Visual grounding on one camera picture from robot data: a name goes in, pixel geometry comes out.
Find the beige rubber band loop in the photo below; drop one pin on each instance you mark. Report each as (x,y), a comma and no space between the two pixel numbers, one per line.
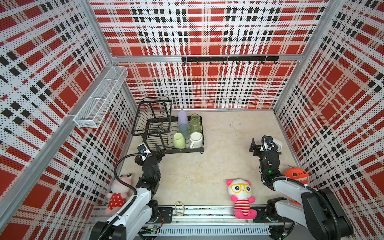
(179,209)

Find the red and white mug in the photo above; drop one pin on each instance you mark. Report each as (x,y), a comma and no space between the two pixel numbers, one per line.
(196,139)

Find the black wire dish rack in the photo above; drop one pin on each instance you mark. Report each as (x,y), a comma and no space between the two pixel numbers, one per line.
(156,125)

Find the lilac plastic cup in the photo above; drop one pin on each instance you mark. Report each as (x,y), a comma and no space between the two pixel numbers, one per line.
(183,118)

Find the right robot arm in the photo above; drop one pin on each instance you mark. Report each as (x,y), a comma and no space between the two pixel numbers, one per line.
(318,210)

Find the light green ceramic mug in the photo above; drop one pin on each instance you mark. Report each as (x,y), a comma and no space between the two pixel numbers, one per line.
(179,141)

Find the black wall hook rail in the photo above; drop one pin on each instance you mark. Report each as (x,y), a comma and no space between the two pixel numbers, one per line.
(261,59)

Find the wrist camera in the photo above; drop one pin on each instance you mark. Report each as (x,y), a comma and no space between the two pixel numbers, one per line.
(143,149)
(268,144)

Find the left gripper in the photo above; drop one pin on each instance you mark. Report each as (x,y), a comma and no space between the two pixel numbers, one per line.
(158,155)

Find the white mesh wall shelf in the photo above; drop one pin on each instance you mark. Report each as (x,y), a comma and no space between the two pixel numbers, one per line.
(98,103)

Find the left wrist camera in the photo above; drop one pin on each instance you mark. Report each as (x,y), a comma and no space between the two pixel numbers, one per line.
(143,149)

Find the teal translucent cup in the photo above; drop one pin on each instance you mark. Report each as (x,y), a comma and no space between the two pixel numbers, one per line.
(184,130)

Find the tall green transparent cup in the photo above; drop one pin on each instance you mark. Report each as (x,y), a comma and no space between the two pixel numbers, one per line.
(195,126)

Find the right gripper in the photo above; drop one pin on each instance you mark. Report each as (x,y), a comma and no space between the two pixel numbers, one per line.
(257,148)

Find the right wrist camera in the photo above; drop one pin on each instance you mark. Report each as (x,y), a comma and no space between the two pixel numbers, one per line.
(268,144)

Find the white pink panda plush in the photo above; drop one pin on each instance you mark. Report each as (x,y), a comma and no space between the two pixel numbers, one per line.
(240,192)

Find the orange fish plush toy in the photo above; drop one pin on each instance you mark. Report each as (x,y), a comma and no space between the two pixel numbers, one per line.
(294,191)

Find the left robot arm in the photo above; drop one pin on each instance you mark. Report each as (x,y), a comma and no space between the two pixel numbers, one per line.
(140,208)

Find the pink pig plush toy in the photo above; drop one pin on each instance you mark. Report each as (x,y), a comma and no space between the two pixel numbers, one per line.
(117,197)

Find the short green transparent cup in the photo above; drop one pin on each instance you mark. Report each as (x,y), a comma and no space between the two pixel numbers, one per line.
(194,117)

